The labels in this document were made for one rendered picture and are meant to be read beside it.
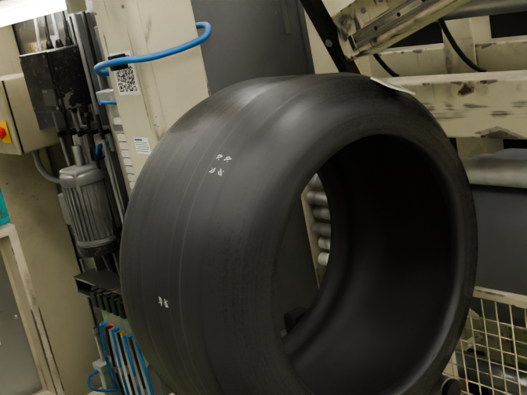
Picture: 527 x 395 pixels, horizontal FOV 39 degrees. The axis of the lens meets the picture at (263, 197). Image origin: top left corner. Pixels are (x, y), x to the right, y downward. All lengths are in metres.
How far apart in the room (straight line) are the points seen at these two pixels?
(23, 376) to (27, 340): 0.07
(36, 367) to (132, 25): 0.75
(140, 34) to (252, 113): 0.34
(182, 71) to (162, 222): 0.38
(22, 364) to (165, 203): 0.69
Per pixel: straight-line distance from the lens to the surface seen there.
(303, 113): 0.99
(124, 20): 1.29
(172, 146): 1.08
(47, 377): 1.62
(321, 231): 1.65
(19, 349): 1.61
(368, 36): 1.40
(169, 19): 1.31
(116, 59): 1.28
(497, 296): 1.42
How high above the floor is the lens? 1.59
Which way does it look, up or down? 15 degrees down
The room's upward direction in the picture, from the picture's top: 12 degrees counter-clockwise
